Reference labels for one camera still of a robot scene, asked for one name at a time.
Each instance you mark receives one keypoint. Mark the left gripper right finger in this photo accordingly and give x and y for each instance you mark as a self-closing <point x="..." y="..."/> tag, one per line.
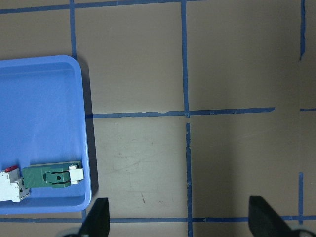
<point x="263" y="221"/>

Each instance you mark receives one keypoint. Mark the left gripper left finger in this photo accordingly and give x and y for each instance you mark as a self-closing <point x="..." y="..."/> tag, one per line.
<point x="97" y="223"/>

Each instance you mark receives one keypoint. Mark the green white connector block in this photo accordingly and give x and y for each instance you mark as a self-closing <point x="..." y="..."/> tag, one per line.
<point x="56" y="175"/>

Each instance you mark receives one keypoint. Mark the blue plastic tray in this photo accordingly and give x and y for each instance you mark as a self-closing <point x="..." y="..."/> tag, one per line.
<point x="42" y="120"/>

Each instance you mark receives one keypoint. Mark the white red switch block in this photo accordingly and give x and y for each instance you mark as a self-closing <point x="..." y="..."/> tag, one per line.
<point x="12" y="187"/>

